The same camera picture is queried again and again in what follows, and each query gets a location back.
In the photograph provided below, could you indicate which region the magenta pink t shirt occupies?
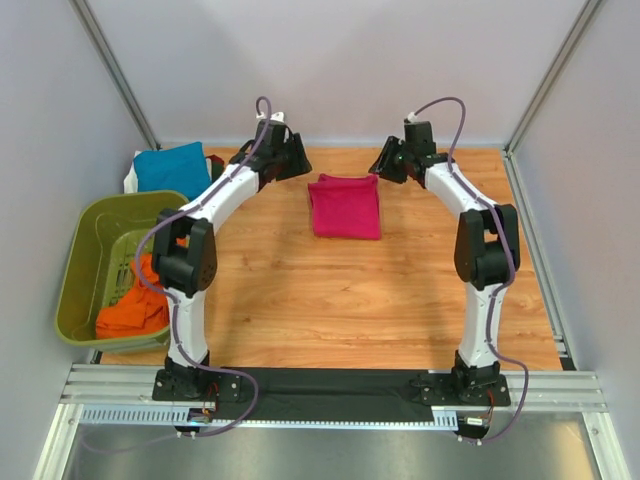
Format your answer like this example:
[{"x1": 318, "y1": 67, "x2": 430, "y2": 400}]
[{"x1": 308, "y1": 174, "x2": 381, "y2": 240}]

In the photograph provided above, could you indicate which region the olive green plastic basket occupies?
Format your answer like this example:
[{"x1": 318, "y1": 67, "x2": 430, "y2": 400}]
[{"x1": 55, "y1": 191, "x2": 187, "y2": 353}]

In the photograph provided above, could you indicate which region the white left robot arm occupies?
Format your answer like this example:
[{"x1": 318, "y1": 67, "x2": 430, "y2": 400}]
[{"x1": 151, "y1": 115, "x2": 312, "y2": 401}]

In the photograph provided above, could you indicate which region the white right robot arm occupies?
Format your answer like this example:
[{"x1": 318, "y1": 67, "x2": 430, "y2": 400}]
[{"x1": 369, "y1": 118, "x2": 520, "y2": 404}]

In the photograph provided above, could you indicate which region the folded dark green t shirt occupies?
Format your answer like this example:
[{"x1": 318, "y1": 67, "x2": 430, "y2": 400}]
[{"x1": 211, "y1": 163, "x2": 225, "y2": 183}]

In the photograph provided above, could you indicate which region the folded dark red t shirt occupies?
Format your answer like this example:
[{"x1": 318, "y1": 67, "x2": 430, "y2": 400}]
[{"x1": 207, "y1": 154, "x2": 225, "y2": 167}]

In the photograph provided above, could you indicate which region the folded blue t shirt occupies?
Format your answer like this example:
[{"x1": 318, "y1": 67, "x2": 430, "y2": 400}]
[{"x1": 133, "y1": 142, "x2": 212, "y2": 201}]

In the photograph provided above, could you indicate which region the folded white t shirt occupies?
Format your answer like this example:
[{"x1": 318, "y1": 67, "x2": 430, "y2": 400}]
[{"x1": 123, "y1": 166, "x2": 138, "y2": 194}]

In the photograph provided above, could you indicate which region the orange t shirt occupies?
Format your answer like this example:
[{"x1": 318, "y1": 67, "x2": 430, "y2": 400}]
[{"x1": 96, "y1": 253, "x2": 169, "y2": 340}]

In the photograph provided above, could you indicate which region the black cloth strip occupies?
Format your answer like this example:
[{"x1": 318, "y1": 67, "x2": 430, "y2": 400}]
[{"x1": 243, "y1": 368, "x2": 433, "y2": 422}]

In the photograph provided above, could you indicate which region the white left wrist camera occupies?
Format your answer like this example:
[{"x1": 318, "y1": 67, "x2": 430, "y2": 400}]
[{"x1": 256, "y1": 111, "x2": 286, "y2": 123}]

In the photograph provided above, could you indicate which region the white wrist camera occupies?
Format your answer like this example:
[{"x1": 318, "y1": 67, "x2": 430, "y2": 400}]
[
  {"x1": 404, "y1": 112, "x2": 419, "y2": 123},
  {"x1": 256, "y1": 111, "x2": 286, "y2": 123}
]

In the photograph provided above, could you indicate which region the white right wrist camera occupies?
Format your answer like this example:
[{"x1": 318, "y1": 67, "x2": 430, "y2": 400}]
[{"x1": 404, "y1": 112, "x2": 419, "y2": 123}]

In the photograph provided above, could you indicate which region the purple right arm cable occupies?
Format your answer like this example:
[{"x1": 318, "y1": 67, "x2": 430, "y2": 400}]
[{"x1": 412, "y1": 96, "x2": 530, "y2": 374}]

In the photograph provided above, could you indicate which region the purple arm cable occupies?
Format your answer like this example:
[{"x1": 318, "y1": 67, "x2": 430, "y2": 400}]
[
  {"x1": 134, "y1": 96, "x2": 275, "y2": 374},
  {"x1": 412, "y1": 96, "x2": 530, "y2": 374}
]

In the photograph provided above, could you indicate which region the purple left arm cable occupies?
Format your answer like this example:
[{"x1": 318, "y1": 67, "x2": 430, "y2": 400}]
[{"x1": 134, "y1": 96, "x2": 275, "y2": 374}]

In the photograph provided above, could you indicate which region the right aluminium corner post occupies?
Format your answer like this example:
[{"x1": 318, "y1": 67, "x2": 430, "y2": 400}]
[{"x1": 503, "y1": 0, "x2": 607, "y2": 154}]

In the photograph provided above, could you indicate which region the aluminium corner post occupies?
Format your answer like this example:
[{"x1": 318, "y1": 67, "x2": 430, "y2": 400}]
[
  {"x1": 503, "y1": 0, "x2": 607, "y2": 154},
  {"x1": 70, "y1": 0, "x2": 161, "y2": 150}
]

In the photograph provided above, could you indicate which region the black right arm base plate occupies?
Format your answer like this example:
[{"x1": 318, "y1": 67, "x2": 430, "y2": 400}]
[{"x1": 408, "y1": 373, "x2": 511, "y2": 407}]

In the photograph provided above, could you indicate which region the left aluminium corner post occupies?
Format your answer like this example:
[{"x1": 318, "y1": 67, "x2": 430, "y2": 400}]
[{"x1": 70, "y1": 0, "x2": 161, "y2": 150}]

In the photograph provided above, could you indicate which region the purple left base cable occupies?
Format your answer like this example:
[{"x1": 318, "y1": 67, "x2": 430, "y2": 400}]
[{"x1": 79, "y1": 367, "x2": 260, "y2": 454}]

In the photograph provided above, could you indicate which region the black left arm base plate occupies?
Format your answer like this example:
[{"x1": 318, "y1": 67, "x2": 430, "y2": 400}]
[{"x1": 152, "y1": 368, "x2": 253, "y2": 403}]

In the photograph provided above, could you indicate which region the slotted grey cable duct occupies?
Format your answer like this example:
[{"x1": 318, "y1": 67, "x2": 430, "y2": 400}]
[{"x1": 78, "y1": 405, "x2": 489, "y2": 432}]

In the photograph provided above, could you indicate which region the aluminium front rail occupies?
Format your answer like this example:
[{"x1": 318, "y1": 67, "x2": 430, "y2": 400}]
[{"x1": 61, "y1": 364, "x2": 608, "y2": 413}]

